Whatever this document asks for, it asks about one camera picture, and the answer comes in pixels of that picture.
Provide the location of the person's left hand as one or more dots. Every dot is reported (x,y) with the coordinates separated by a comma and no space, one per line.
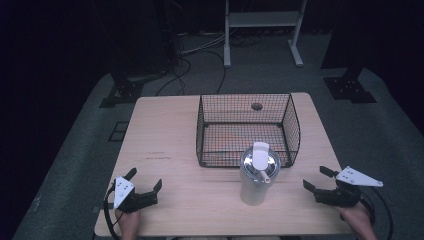
(129,224)

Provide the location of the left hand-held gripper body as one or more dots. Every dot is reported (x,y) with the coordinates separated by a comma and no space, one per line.
(128,197)

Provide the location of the white metal table frame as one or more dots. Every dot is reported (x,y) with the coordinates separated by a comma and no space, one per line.
(263,20)

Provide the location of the person's right hand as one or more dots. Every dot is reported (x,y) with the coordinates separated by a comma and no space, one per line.
(358,220)

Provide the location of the white tumbler with straw lid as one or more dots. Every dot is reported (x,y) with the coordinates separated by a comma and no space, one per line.
(258,175)

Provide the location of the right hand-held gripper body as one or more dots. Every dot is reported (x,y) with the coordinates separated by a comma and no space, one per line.
(348,188)

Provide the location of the black stand base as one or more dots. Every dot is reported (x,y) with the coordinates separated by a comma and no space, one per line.
(348,88)
(123,91)

